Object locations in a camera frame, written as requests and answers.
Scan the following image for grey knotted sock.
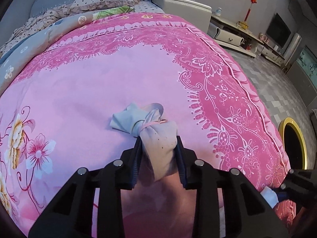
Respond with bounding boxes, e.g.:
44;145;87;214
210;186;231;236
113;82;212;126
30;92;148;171
110;103;178;181

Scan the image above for white tissue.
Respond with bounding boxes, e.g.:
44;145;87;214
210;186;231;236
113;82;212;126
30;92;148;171
260;186;279;208

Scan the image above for yellow rimmed trash bin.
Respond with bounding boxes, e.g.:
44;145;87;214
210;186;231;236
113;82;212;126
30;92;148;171
278;117;308;170

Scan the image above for pink floral bedspread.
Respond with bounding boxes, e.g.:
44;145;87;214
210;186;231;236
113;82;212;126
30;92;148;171
1;13;290;235

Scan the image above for fish tank cabinet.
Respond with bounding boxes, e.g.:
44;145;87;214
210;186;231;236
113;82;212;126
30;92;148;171
286;46;316;105

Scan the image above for white tv stand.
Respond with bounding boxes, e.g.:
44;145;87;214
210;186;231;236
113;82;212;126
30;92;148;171
257;43;285;67

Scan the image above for white floor air conditioner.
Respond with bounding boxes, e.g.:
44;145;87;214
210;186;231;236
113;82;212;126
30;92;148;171
283;33;302;64

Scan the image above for white coffee table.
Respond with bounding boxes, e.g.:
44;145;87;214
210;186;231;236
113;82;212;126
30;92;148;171
207;14;263;58

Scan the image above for yellow pot ornament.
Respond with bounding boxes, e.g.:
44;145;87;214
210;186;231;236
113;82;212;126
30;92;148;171
236;21;249;30

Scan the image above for small white bottle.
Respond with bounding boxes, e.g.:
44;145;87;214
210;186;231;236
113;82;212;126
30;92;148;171
215;8;222;17

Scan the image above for white bedside cabinet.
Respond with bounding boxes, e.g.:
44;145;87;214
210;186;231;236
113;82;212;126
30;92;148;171
152;0;212;33

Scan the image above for polka dot duvet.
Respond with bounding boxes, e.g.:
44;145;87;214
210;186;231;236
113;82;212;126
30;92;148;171
1;4;71;58

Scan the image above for black wall television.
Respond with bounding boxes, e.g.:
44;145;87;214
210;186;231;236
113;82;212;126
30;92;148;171
266;13;291;47

